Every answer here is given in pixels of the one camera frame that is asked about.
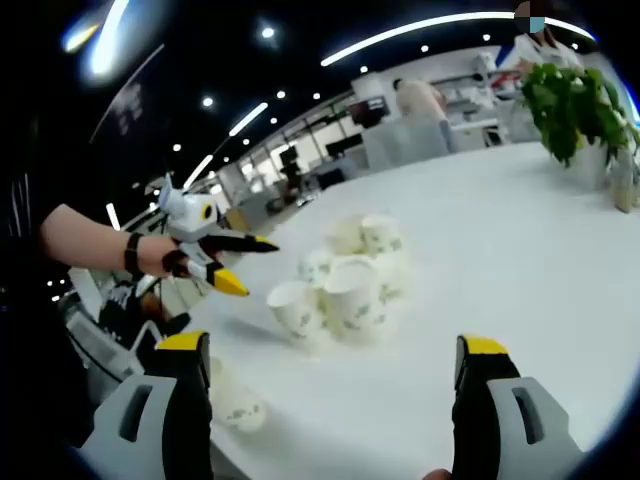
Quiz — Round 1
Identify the white printed paper cup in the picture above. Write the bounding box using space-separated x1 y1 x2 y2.
209 357 269 434

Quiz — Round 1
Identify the short ceiling light strip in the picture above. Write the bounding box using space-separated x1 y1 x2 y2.
228 102 270 137
182 153 215 190

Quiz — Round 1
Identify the white table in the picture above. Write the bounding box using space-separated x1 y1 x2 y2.
187 142 640 480

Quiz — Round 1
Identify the white wall shelving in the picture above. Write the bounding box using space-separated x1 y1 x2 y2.
447 49 509 149

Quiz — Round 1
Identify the grey desk partition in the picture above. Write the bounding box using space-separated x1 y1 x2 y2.
362 119 450 170

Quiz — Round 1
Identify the small cardboard box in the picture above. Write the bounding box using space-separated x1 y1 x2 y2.
224 207 251 232

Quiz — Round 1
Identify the person's dark-clothed torso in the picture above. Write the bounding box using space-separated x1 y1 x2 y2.
0 164 101 451

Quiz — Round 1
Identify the dark wall screen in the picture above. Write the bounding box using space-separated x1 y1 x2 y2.
349 97 389 129

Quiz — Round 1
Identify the black wristband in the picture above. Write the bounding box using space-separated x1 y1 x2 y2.
123 232 145 275

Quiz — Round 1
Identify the glass bottle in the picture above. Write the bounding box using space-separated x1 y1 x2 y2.
608 149 640 215

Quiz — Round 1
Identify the curved ceiling light strip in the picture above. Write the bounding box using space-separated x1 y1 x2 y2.
319 12 596 68

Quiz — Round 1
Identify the person's left hand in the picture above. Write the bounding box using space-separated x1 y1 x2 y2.
144 234 192 280

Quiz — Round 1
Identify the small black device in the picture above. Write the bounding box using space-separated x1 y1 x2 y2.
158 312 193 337

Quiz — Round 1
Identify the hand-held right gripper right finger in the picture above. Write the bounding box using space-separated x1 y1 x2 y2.
451 333 586 480

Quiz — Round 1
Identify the black equipment stand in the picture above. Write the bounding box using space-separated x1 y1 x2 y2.
278 147 307 204

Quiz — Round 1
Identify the group of paper cups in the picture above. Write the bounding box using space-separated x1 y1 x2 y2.
266 213 414 346

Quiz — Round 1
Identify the green potted plant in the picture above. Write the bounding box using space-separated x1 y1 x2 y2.
519 62 640 169

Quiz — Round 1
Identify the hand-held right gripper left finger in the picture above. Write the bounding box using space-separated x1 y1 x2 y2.
79 329 215 480

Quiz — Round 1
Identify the white plant pot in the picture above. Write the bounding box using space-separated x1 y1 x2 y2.
574 137 619 191

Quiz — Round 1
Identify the group of round ceiling downlights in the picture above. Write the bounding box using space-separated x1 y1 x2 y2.
169 24 494 156

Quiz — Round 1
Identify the white grey furniture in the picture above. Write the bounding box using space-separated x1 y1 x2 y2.
64 294 151 386

